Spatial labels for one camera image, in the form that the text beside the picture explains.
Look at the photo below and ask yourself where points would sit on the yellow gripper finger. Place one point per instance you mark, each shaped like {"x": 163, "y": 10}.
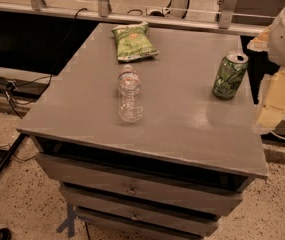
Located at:
{"x": 271, "y": 101}
{"x": 260, "y": 43}

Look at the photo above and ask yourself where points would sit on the clear plastic water bottle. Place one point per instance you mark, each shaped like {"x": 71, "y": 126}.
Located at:
{"x": 129, "y": 90}

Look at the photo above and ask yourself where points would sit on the green soda can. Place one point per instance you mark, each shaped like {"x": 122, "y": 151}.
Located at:
{"x": 230, "y": 75}

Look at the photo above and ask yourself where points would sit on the green chip bag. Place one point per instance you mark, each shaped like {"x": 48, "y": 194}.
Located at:
{"x": 132, "y": 42}

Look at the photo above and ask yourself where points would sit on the grey drawer cabinet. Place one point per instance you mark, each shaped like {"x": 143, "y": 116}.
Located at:
{"x": 172, "y": 174}

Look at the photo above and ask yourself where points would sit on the metal window railing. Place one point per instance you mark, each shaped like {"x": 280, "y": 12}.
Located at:
{"x": 239, "y": 17}

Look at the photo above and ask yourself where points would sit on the black metal leg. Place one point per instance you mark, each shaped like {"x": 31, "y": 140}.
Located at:
{"x": 11, "y": 151}

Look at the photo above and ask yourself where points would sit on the black shoe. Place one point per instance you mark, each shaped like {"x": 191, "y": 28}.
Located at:
{"x": 5, "y": 234}

